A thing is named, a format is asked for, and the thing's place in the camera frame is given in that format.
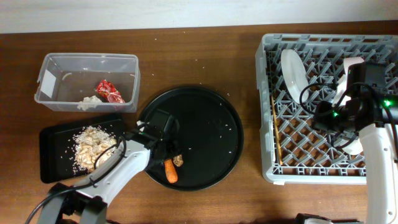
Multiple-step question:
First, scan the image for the brown food scrap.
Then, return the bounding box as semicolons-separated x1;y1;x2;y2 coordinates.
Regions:
172;154;183;167

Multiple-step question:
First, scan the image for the orange carrot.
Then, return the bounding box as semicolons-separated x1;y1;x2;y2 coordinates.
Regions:
164;159;178;184

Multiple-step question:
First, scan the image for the cream paper cup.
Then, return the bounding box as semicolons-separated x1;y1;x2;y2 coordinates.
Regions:
342;138;363;156

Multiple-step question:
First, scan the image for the round black tray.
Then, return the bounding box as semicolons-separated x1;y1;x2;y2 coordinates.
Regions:
139;86;244;191

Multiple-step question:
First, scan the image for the wooden chopstick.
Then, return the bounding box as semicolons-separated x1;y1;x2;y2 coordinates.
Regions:
271;96;283;166

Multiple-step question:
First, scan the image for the grey plate with food scraps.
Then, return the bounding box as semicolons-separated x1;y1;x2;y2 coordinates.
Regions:
280;49;309;104

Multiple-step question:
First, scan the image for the pink bowl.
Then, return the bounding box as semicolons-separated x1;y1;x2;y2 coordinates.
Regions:
343;57;364;75

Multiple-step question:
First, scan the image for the pile of rice and shells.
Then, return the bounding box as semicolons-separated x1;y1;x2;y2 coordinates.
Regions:
65;126;117;176

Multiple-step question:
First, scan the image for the red snack wrapper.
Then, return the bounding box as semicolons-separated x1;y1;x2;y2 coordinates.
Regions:
96;79;125;103

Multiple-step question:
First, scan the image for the white tissue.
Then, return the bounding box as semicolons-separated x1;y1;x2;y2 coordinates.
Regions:
77;95;102;111

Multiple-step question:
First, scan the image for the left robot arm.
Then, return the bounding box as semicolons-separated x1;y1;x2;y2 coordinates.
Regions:
27;110;181;223

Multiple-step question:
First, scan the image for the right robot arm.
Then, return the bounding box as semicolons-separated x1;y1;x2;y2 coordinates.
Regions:
312;62;397;223

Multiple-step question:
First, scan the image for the grey dishwasher rack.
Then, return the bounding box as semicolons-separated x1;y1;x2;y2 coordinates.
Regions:
255;34;397;185

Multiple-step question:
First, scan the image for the black rectangular tray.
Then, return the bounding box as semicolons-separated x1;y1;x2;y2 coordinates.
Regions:
39;113;125;184

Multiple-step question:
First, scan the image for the clear plastic bin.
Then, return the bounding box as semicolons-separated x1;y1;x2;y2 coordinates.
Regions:
34;53;141;113

